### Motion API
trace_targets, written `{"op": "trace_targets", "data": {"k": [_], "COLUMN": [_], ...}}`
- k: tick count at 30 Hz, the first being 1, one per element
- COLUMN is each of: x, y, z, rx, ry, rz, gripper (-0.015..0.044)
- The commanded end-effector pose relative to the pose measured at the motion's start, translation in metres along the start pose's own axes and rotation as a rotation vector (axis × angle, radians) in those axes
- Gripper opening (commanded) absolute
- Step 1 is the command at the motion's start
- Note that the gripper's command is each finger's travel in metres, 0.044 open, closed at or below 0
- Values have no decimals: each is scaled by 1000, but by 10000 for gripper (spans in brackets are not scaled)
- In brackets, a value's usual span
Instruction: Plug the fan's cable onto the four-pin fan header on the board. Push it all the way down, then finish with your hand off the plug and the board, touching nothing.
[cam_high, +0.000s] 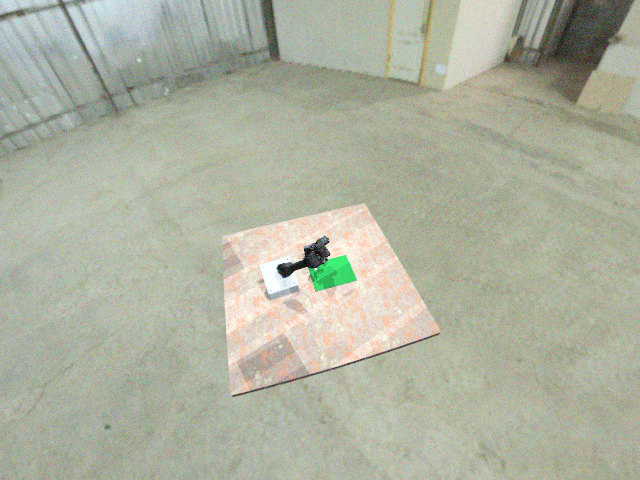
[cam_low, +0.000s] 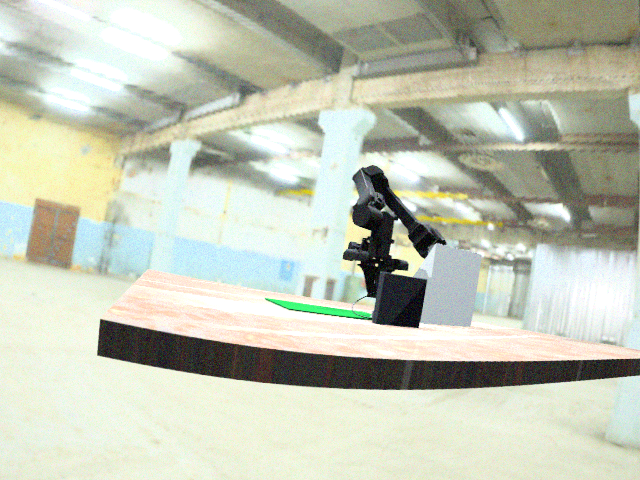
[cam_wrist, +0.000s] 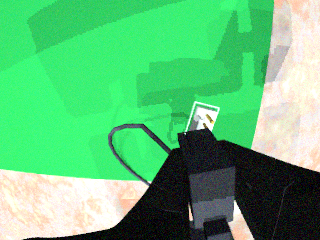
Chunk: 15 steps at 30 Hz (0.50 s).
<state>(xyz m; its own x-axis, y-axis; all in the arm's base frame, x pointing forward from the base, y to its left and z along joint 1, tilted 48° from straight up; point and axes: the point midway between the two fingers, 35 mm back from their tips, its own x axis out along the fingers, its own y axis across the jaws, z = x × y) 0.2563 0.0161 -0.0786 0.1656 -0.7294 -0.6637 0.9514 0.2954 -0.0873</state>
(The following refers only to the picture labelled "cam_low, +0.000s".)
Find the green circuit board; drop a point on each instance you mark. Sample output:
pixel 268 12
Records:
pixel 320 310

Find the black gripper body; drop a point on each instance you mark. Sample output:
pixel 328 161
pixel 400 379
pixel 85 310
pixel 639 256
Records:
pixel 379 248

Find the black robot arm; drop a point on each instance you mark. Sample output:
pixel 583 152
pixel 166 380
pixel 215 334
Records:
pixel 374 195

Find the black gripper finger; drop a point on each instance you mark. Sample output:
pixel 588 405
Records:
pixel 382 270
pixel 370 274

